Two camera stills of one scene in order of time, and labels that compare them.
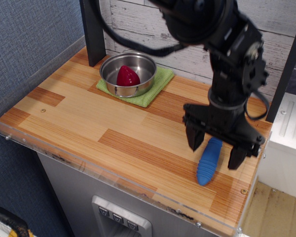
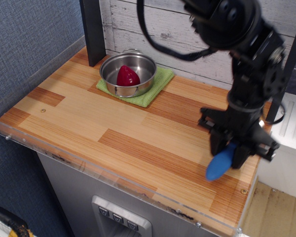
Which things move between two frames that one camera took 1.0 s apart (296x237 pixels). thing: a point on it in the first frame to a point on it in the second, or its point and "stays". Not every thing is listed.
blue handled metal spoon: (208, 160) to (220, 163)
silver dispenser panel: (113, 220) stays
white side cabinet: (283, 166) stays
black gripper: (224, 118) to (240, 123)
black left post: (93, 33) stays
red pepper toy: (127, 76) stays
